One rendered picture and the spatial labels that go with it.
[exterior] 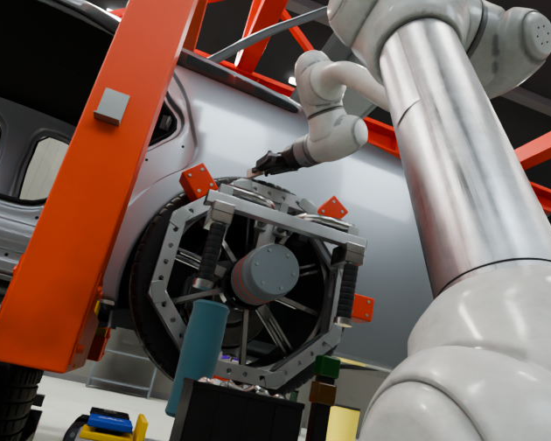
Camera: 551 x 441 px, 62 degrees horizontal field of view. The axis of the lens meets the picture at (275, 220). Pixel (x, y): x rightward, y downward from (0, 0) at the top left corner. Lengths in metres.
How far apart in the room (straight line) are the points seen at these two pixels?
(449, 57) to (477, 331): 0.34
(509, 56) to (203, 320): 0.79
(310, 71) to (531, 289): 0.99
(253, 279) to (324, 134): 0.42
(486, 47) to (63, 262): 0.90
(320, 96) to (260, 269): 0.46
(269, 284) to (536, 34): 0.73
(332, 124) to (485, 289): 0.94
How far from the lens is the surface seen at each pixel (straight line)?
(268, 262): 1.12
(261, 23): 3.94
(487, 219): 0.37
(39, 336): 1.09
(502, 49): 0.74
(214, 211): 1.04
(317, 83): 1.20
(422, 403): 0.25
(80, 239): 1.12
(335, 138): 1.20
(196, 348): 1.08
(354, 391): 10.56
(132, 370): 9.48
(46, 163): 10.42
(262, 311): 1.36
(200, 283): 0.99
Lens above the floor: 0.58
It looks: 20 degrees up
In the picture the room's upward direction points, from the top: 12 degrees clockwise
